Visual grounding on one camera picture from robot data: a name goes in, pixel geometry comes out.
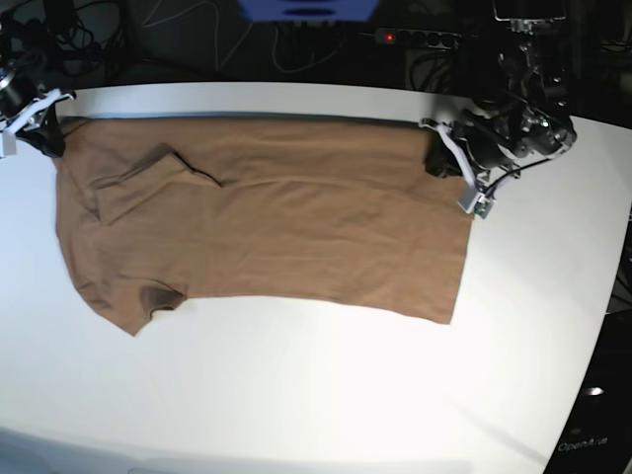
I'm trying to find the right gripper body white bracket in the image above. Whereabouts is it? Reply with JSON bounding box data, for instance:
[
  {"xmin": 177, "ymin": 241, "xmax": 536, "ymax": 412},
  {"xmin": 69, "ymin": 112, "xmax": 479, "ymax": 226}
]
[{"xmin": 1, "ymin": 89, "xmax": 76, "ymax": 158}]

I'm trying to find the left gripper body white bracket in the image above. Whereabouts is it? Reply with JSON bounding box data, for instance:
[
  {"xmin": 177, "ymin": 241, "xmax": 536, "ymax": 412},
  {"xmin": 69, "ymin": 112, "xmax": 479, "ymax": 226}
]
[{"xmin": 418, "ymin": 106, "xmax": 524, "ymax": 221}]

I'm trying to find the brown T-shirt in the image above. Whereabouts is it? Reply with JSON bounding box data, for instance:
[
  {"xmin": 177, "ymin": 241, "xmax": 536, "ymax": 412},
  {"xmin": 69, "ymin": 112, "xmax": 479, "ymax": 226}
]
[{"xmin": 55, "ymin": 118, "xmax": 472, "ymax": 335}]

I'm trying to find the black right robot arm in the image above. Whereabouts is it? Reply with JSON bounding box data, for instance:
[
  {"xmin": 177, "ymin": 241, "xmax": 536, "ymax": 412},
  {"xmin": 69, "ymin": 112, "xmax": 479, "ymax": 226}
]
[{"xmin": 1, "ymin": 1, "xmax": 102, "ymax": 158}]

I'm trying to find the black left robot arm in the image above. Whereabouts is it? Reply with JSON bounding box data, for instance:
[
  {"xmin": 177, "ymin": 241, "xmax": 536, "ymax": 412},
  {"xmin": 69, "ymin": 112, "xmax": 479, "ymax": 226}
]
[{"xmin": 420, "ymin": 1, "xmax": 577, "ymax": 217}]

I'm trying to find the black power strip red light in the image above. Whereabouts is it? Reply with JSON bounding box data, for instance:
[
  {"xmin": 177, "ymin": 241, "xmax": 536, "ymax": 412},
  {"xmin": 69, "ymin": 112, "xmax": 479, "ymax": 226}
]
[{"xmin": 372, "ymin": 28, "xmax": 461, "ymax": 50}]

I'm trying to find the blue box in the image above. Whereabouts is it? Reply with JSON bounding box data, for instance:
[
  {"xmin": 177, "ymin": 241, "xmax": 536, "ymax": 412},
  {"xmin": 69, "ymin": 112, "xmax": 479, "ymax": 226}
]
[{"xmin": 239, "ymin": 0, "xmax": 379, "ymax": 22}]

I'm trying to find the black OpenArm base plate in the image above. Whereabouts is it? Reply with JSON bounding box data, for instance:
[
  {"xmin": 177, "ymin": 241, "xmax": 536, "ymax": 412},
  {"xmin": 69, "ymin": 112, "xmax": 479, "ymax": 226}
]
[{"xmin": 540, "ymin": 280, "xmax": 632, "ymax": 474}]

